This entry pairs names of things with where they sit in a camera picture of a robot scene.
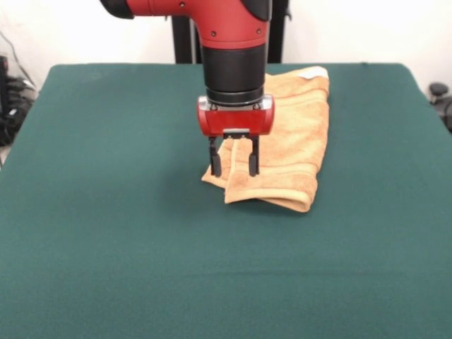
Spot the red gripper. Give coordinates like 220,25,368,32
196,94,275,177

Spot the tan terry towel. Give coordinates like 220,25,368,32
201,66,331,214

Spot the dark green table cloth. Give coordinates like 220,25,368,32
0,62,452,339

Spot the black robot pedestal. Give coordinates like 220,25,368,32
172,0,294,64

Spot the thin grey wall cable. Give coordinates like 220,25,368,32
0,30,36,88

